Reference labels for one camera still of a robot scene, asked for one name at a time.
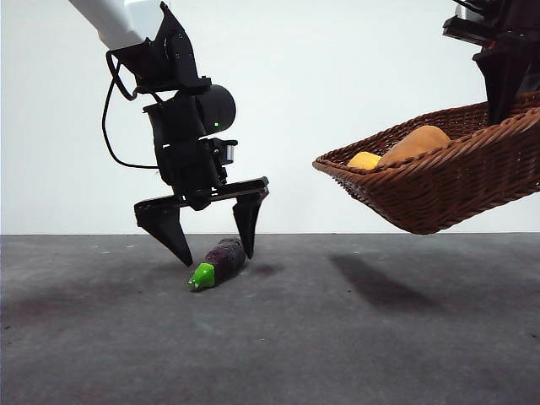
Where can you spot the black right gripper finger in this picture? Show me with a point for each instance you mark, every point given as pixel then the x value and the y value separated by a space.
pixel 502 84

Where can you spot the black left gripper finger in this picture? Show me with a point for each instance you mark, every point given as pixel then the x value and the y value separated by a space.
pixel 166 230
pixel 248 223

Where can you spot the purple eggplant with green stem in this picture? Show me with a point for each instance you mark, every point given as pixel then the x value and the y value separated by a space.
pixel 225 259

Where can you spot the brown potato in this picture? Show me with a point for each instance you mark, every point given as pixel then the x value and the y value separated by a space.
pixel 415 145

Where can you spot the brown wicker basket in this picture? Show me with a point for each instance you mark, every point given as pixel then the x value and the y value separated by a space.
pixel 443 190

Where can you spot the yellow corn cob piece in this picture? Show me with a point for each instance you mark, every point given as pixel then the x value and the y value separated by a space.
pixel 363 160

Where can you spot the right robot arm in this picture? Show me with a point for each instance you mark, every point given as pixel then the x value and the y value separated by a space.
pixel 506 25

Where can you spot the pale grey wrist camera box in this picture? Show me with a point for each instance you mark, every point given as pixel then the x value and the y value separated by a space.
pixel 230 152

